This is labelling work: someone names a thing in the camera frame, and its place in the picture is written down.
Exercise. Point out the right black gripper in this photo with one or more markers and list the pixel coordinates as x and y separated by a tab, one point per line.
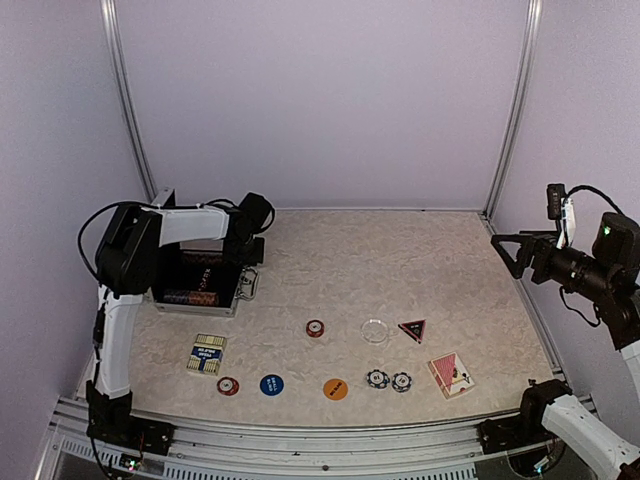
544	243

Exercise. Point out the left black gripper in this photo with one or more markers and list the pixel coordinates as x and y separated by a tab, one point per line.
259	256

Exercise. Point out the aluminium poker chip case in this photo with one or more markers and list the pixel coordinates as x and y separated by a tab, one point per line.
200	285

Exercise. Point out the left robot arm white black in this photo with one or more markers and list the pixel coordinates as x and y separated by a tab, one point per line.
125	267

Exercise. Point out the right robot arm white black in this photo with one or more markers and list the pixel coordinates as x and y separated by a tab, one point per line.
607	278

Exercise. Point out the chip row in case back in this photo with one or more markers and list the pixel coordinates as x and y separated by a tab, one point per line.
202	259

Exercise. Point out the chip row in case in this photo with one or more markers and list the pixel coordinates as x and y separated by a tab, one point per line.
190	298
202	259

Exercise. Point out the chip row in case front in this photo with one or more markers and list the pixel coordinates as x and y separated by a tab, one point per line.
190	298

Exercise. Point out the red poker chip stack centre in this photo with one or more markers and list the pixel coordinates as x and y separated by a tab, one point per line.
315	328

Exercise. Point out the blue playing card box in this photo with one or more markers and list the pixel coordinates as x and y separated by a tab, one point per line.
206	354

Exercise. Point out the black pink triangular button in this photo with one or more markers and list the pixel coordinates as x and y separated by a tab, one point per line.
414	329

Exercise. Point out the red poker chip front left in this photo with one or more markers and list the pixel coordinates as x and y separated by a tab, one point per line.
228	386

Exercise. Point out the blue small blind button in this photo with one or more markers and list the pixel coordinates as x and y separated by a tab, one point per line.
271	385

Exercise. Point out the red playing card deck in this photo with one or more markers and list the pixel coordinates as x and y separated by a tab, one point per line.
451	375

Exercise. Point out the clear round dealer button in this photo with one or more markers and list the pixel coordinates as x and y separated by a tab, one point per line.
374	331

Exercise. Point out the orange big blind button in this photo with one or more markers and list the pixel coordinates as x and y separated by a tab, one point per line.
335	389

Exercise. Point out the blue white poker chip stack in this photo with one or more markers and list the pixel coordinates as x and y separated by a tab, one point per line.
377	379

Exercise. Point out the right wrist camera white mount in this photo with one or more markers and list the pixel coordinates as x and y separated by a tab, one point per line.
560	209

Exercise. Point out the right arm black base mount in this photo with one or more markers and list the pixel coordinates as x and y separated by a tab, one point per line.
505	435

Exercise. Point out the aluminium front rail frame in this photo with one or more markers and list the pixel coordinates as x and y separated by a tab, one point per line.
203	449

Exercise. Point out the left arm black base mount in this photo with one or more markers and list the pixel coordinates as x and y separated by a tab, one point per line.
140	435

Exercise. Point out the right aluminium corner post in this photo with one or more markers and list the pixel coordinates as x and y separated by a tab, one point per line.
517	107

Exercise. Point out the aluminium corner post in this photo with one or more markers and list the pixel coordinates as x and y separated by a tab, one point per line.
111	27
517	107

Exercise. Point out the left aluminium corner post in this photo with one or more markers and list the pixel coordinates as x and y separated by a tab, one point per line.
111	27

